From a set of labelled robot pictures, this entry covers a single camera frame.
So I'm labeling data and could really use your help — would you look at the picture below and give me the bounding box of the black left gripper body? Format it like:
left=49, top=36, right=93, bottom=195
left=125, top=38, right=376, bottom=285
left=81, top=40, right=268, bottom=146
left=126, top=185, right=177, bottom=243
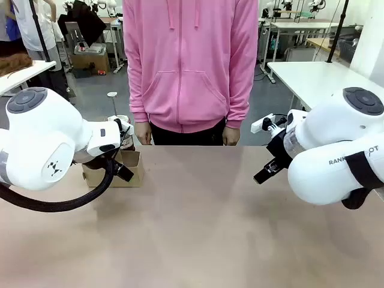
left=73, top=154, right=114, bottom=171

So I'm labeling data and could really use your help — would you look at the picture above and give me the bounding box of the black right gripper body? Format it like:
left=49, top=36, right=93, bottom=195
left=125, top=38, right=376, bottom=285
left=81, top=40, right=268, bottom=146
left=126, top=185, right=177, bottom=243
left=266, top=130, right=293, bottom=174

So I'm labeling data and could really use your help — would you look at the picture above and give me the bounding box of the brown cardboard cup carrier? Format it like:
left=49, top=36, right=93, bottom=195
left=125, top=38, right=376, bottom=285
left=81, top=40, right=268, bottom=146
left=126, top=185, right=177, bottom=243
left=82, top=149, right=145, bottom=188

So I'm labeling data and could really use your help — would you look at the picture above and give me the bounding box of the person's left forearm pink sleeve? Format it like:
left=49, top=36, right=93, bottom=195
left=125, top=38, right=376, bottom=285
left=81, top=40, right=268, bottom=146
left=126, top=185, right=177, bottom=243
left=225, top=50, right=259, bottom=130

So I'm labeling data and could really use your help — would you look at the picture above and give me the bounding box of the person's right forearm pink sleeve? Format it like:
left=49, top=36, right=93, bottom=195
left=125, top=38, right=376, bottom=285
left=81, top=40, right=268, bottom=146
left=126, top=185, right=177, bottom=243
left=122, top=50, right=151, bottom=124

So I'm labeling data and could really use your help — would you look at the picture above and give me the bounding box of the clear cup brown drink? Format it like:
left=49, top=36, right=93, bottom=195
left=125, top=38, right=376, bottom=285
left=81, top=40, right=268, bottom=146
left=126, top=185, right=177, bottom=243
left=121, top=131, right=136, bottom=151

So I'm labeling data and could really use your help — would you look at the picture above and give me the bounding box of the person's right hand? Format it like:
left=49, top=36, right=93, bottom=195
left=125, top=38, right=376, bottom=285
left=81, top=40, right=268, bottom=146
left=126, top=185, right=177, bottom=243
left=135, top=122, right=152, bottom=146

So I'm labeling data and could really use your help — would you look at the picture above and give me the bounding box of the person's left hand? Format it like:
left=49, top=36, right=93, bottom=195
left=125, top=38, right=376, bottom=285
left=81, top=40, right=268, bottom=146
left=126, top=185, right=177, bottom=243
left=222, top=128, right=241, bottom=146

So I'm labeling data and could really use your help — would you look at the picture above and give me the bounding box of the round-top metal stand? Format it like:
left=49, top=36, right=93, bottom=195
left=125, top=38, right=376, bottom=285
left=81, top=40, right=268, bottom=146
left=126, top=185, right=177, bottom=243
left=107, top=92, right=118, bottom=118

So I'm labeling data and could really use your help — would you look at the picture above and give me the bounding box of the brown cardboard box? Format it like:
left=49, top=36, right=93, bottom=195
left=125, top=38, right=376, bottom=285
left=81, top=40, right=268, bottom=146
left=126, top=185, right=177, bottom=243
left=71, top=43, right=111, bottom=74

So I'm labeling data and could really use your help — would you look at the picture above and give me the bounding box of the white side table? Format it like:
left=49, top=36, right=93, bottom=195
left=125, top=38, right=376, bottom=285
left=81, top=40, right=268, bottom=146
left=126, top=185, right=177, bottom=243
left=0, top=61, right=57, bottom=97

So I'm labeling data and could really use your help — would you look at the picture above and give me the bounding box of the wooden background table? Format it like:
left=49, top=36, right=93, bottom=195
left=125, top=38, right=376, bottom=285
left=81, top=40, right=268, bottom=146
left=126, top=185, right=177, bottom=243
left=305, top=37, right=341, bottom=58

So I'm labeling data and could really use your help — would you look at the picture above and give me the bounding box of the person in pink hoodie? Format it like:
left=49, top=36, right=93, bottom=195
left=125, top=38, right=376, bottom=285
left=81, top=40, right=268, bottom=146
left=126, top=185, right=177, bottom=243
left=122, top=0, right=259, bottom=147

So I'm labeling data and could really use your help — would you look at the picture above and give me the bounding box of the black mesh basket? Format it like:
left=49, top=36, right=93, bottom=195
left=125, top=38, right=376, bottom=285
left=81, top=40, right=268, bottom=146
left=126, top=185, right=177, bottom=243
left=338, top=37, right=361, bottom=64

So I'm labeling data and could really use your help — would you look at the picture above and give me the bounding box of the brown furry bundle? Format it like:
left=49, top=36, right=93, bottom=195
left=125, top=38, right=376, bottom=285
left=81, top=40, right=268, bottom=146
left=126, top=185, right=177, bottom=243
left=0, top=53, right=33, bottom=76

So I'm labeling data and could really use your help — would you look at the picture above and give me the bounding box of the grey background workbench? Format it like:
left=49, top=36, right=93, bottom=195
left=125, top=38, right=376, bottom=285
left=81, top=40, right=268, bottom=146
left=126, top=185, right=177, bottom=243
left=268, top=20, right=340, bottom=62

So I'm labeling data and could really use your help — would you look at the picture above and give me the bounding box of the black hanging cloth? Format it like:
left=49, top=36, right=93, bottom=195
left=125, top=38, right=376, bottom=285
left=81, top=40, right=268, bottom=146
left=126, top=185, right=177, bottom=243
left=57, top=0, right=107, bottom=48

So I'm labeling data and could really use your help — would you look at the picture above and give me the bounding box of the bystander in white shirt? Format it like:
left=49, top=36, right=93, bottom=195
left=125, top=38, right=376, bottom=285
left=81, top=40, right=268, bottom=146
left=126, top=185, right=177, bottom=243
left=11, top=0, right=73, bottom=103

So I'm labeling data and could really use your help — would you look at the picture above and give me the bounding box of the bystander in blue top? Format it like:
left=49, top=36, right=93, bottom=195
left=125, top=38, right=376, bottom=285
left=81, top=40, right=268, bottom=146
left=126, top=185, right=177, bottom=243
left=0, top=0, right=23, bottom=58

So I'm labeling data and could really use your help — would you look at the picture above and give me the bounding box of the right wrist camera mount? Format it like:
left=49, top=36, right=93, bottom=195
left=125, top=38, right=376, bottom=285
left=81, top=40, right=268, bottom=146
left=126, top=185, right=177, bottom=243
left=251, top=113, right=289, bottom=135

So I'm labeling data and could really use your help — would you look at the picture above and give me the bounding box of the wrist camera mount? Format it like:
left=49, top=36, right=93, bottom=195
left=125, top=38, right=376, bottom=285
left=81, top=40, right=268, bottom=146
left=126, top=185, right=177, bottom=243
left=107, top=115, right=132, bottom=133
left=251, top=113, right=289, bottom=135

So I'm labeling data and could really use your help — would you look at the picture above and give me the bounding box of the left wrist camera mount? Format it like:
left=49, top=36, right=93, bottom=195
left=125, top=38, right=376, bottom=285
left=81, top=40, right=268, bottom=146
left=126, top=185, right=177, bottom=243
left=107, top=115, right=132, bottom=133

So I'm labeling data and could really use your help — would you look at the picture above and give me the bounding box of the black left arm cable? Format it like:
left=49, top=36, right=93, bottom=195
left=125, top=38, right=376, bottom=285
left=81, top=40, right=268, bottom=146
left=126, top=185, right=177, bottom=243
left=0, top=119, right=133, bottom=213

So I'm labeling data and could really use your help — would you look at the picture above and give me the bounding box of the black camera pole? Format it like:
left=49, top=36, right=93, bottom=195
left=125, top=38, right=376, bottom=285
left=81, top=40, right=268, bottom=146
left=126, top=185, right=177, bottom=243
left=28, top=0, right=52, bottom=63
left=326, top=0, right=350, bottom=64

